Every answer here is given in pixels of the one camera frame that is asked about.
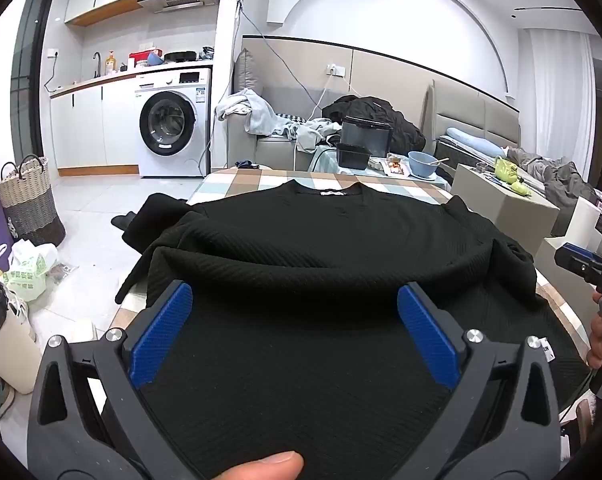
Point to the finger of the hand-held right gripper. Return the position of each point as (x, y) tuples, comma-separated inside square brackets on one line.
[(576, 250)]

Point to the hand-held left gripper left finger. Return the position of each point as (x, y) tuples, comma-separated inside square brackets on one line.
[(163, 335)]

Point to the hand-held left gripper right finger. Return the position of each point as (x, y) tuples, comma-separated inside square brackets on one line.
[(428, 340)]

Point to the black knit sweater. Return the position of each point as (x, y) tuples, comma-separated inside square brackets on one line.
[(306, 260)]

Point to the pale grey clothes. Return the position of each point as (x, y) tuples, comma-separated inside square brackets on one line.
[(311, 132)]

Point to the light blue clothes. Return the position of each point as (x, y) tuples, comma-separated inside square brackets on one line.
[(258, 115)]

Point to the person's right hand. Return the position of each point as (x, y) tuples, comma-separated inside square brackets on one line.
[(598, 340)]

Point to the person's left hand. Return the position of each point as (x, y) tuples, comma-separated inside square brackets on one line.
[(266, 466)]

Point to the pale square stool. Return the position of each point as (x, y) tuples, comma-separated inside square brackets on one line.
[(586, 220)]

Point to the grey blanket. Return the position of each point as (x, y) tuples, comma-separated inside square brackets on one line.
[(566, 180)]

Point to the grey ottoman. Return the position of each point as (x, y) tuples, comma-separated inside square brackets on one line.
[(506, 220)]

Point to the green plush toy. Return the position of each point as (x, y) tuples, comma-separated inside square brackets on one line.
[(521, 187), (506, 170)]

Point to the black slipper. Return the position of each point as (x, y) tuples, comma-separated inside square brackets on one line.
[(125, 221)]

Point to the white green plastic bag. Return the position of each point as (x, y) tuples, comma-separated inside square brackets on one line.
[(28, 272)]

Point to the light blue towel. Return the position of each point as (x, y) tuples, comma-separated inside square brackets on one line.
[(473, 141)]

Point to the cream trash bin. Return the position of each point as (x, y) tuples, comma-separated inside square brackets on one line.
[(11, 355)]

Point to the pale blue plate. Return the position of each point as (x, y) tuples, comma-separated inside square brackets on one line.
[(433, 178)]

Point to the sneaker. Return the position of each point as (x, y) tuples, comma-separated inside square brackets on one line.
[(1, 400)]

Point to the blue bowl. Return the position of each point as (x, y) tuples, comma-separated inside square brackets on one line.
[(421, 165)]

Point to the white washing machine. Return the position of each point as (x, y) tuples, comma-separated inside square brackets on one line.
[(191, 160)]

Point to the snack wrappers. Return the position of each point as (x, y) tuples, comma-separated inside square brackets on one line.
[(393, 166)]

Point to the woven laundry basket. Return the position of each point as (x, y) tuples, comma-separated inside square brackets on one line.
[(31, 210)]

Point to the checked tablecloth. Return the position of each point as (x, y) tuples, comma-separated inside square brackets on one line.
[(261, 180)]

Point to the small black plastic container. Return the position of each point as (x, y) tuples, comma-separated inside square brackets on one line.
[(353, 157)]

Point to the black jacket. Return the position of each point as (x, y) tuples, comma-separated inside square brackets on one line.
[(411, 135)]

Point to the grey sofa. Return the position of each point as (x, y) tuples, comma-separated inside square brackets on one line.
[(268, 155)]

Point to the large black plastic container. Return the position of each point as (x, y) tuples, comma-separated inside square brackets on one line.
[(366, 137)]

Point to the yellow soap bottle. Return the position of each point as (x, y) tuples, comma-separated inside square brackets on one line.
[(111, 64)]

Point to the red box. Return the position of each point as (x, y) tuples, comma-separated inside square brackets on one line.
[(140, 59)]

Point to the black kitchen faucet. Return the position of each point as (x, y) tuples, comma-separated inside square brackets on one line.
[(97, 62)]

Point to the wall socket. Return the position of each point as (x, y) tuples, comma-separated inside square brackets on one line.
[(336, 70)]

